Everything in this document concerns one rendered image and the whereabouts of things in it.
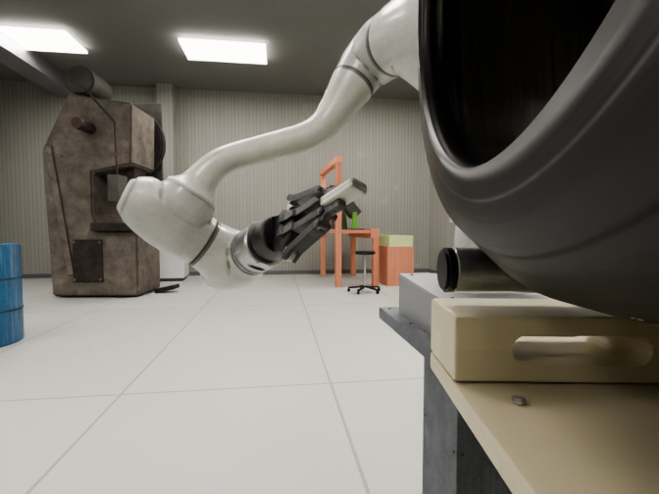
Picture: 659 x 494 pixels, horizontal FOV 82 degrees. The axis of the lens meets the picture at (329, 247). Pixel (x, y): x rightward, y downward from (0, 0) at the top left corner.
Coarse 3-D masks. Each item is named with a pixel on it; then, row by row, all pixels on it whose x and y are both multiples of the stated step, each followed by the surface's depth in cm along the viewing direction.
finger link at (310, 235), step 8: (312, 224) 57; (320, 224) 57; (304, 232) 58; (312, 232) 58; (320, 232) 58; (296, 240) 60; (304, 240) 59; (312, 240) 59; (288, 248) 61; (296, 248) 60; (304, 248) 61; (288, 256) 61; (296, 256) 62
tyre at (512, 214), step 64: (448, 0) 47; (512, 0) 48; (576, 0) 48; (640, 0) 11; (448, 64) 47; (512, 64) 48; (576, 64) 14; (640, 64) 11; (448, 128) 37; (512, 128) 46; (576, 128) 14; (640, 128) 12; (448, 192) 32; (512, 192) 20; (576, 192) 15; (640, 192) 12; (512, 256) 22; (576, 256) 17; (640, 256) 14
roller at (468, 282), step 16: (448, 256) 36; (464, 256) 35; (480, 256) 35; (448, 272) 35; (464, 272) 35; (480, 272) 35; (496, 272) 35; (448, 288) 36; (464, 288) 36; (480, 288) 36; (496, 288) 36; (512, 288) 35; (528, 288) 35
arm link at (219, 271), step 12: (216, 228) 71; (228, 228) 74; (216, 240) 71; (228, 240) 72; (204, 252) 70; (216, 252) 70; (228, 252) 71; (192, 264) 72; (204, 264) 71; (216, 264) 71; (228, 264) 71; (204, 276) 75; (216, 276) 73; (228, 276) 73; (240, 276) 72; (252, 276) 73; (216, 288) 78; (228, 288) 76
